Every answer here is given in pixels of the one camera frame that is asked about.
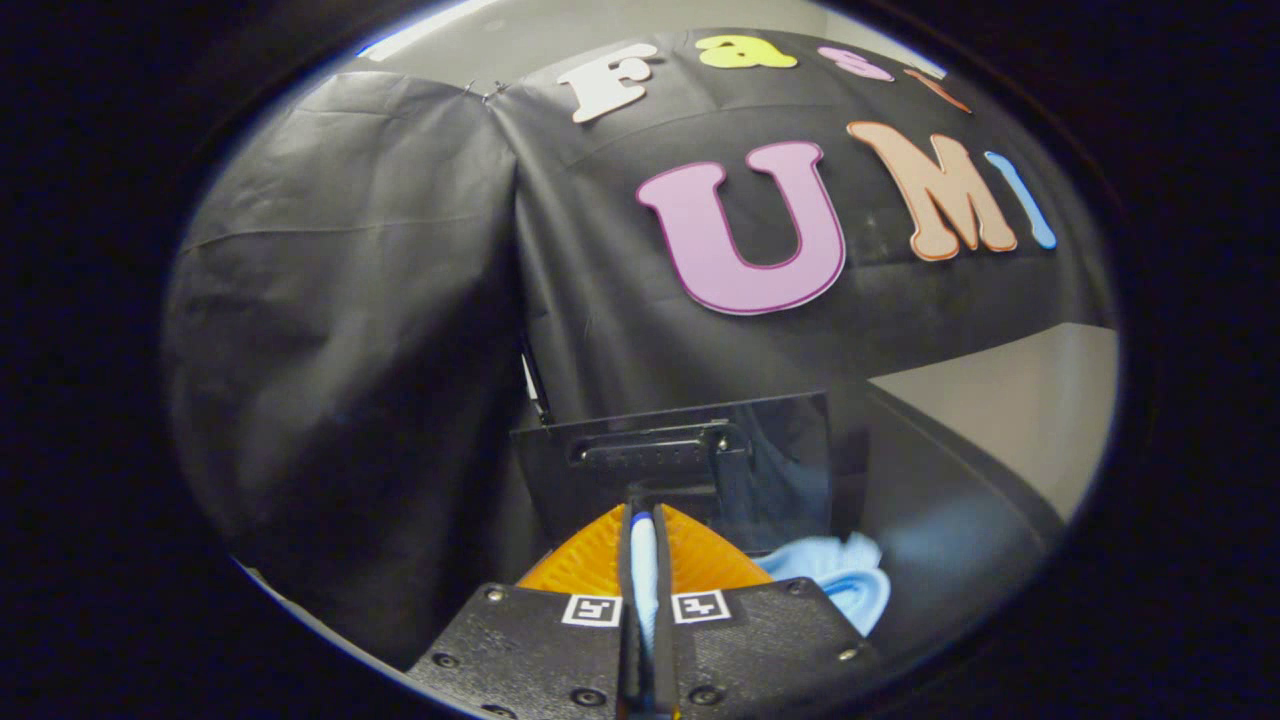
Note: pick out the light blue cloth garment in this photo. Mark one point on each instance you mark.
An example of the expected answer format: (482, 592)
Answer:
(840, 580)

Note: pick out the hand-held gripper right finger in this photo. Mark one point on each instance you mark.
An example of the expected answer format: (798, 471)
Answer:
(760, 650)

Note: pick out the black backdrop cloth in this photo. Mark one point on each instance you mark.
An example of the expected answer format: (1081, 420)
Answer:
(350, 300)

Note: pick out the beige cabinet with grey frame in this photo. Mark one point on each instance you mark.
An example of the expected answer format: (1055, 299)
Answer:
(1000, 420)

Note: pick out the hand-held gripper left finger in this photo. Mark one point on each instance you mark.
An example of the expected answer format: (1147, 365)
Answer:
(530, 650)

